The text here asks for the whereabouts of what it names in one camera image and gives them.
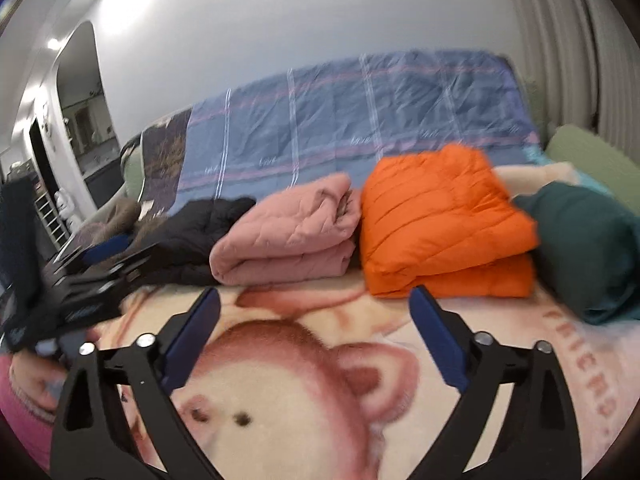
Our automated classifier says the light green pillow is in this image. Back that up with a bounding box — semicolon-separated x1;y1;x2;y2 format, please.
544;124;640;201

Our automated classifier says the pink printed fleece blanket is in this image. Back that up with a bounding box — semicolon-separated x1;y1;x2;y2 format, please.
85;280;632;480

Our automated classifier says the black puffer jacket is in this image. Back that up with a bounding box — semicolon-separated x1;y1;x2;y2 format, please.
125;197;257;287

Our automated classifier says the dark teal garment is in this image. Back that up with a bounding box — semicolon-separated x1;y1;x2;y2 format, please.
512;181;640;325

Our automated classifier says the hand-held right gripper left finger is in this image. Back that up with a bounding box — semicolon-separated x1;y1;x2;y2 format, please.
50;287;223;480

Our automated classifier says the pink quilted jacket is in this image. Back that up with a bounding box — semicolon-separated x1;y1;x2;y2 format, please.
209;172;362;286

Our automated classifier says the white pleated curtain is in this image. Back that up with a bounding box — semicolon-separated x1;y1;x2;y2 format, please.
500;0;640;161

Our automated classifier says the white slatted rack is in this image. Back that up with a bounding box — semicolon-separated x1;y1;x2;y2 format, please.
33;189;72;253

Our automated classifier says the brown garment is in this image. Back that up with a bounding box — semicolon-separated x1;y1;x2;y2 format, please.
75;197;153;247

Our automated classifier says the olive green pillow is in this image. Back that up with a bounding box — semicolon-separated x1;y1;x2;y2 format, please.
121;147;147;197

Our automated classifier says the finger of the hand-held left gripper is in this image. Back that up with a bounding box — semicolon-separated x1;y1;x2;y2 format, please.
65;245;168;328
52;235;132;276

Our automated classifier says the person's left hand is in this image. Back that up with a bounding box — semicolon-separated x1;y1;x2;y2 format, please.
10;347;68;403

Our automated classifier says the dark tree print cloth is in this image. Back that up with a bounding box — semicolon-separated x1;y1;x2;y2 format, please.
139;109;195;198

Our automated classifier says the cream plush cloth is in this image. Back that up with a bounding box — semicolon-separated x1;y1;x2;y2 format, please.
494;161;583;197

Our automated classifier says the orange puffer jacket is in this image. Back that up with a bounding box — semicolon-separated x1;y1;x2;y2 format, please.
359;143;541;300

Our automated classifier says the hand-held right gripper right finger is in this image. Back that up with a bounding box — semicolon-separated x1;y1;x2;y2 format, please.
407;285;583;480

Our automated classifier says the blue plaid quilt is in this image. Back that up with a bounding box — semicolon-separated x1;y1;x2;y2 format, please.
177;50;543;202

